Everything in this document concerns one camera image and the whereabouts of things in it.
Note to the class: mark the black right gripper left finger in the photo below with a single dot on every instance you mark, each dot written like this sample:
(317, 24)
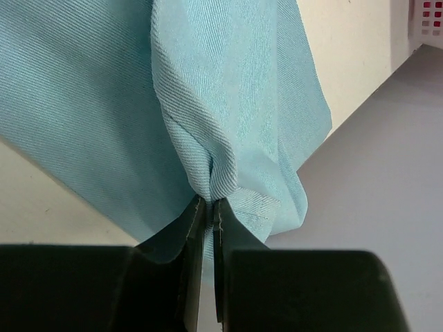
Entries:
(154, 286)

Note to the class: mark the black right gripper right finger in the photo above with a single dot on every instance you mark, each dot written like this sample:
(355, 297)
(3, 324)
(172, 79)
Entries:
(261, 289)

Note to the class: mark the white plastic basket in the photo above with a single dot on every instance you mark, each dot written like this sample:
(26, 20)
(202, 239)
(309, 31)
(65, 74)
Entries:
(416, 30)

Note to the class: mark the light blue trousers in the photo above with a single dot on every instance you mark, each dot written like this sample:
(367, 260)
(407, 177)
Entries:
(138, 106)

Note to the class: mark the pink trousers in basket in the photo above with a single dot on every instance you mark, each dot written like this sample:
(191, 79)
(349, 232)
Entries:
(431, 18)

